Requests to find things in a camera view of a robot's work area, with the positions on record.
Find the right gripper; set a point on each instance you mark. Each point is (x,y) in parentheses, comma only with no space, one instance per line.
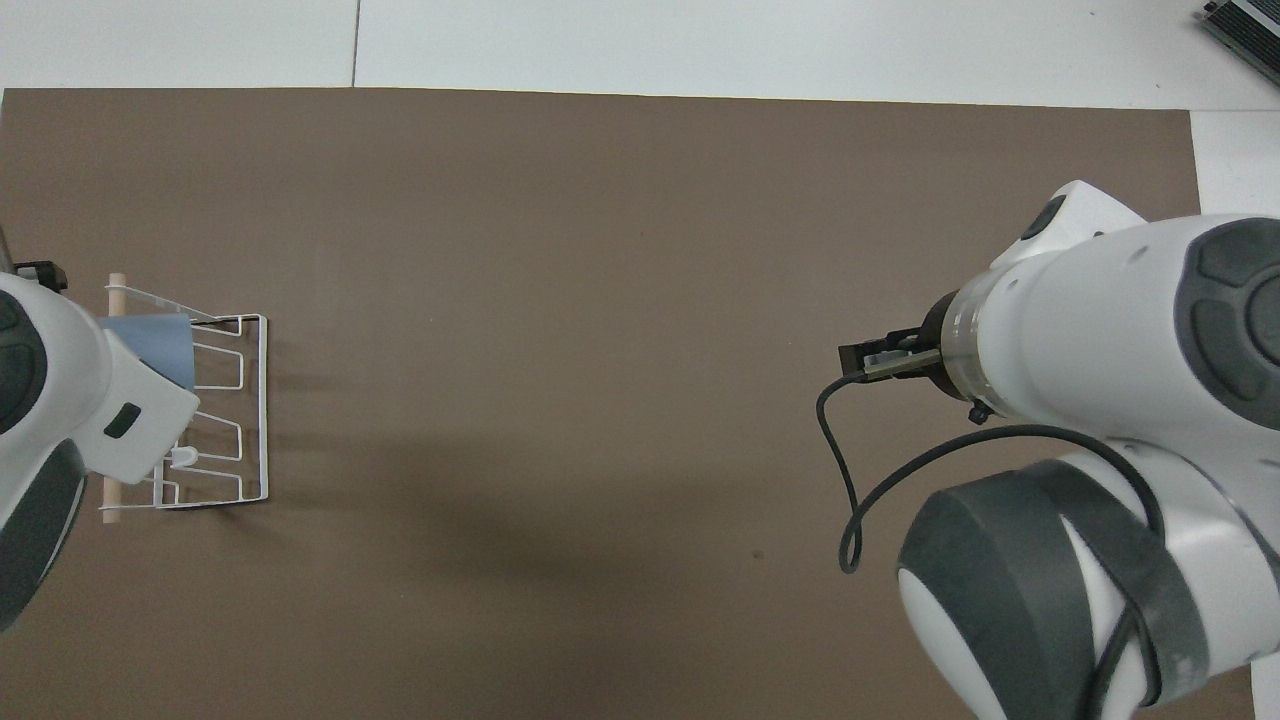
(940,325)

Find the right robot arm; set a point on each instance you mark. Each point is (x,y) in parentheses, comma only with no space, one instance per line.
(1100,330)

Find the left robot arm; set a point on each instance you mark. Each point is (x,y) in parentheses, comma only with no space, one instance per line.
(50,400)

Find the grey metal device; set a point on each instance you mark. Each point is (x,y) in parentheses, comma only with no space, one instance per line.
(1250,25)

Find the light blue plate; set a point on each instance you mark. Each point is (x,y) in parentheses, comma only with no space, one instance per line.
(160,345)

